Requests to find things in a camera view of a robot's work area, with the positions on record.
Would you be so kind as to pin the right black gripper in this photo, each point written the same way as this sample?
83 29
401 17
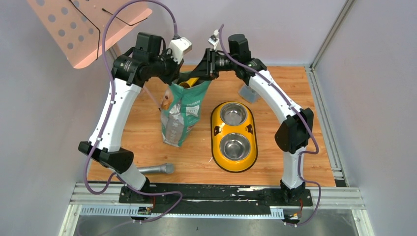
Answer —
207 69

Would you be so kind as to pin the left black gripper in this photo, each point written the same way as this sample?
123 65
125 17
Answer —
175 72

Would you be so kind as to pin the yellow plastic scoop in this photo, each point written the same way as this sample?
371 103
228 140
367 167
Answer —
189 83

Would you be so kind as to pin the green pet food bag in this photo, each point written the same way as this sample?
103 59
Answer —
180 111

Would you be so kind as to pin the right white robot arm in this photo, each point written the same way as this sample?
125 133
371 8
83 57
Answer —
296 123

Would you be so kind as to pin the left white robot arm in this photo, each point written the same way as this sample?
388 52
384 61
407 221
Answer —
150 57

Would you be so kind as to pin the clear plastic container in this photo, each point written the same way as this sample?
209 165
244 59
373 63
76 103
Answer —
248 94

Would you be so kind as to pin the yellow double bowl feeder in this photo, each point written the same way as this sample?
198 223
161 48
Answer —
233 137

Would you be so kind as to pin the grey microphone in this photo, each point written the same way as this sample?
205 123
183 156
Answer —
167 168

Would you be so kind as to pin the pink music stand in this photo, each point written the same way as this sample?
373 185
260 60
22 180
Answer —
77 26

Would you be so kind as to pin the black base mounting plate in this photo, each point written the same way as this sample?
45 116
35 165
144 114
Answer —
209 192

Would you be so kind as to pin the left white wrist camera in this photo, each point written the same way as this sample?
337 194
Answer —
179 48

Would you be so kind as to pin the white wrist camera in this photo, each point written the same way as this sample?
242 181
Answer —
214 39
179 48

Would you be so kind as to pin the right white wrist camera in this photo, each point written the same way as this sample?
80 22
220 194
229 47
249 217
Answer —
214 39

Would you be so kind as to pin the aluminium frame rail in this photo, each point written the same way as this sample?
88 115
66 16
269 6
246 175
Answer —
333 198

